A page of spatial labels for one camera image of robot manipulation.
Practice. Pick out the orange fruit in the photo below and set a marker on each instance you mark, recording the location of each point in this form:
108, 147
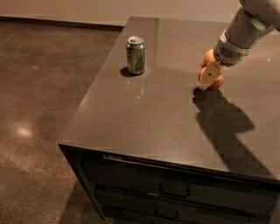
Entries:
209, 57

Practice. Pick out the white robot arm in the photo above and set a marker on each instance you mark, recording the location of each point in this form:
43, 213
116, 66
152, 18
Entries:
254, 20

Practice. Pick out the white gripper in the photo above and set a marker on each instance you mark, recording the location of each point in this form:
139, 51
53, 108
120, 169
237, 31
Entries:
229, 53

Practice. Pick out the dark drawer cabinet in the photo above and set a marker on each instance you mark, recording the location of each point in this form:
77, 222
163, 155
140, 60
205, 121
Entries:
146, 191

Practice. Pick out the green soda can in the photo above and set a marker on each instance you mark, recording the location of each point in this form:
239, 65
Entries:
135, 49

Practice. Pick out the red apple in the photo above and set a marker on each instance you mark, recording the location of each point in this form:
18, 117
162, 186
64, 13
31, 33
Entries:
217, 84

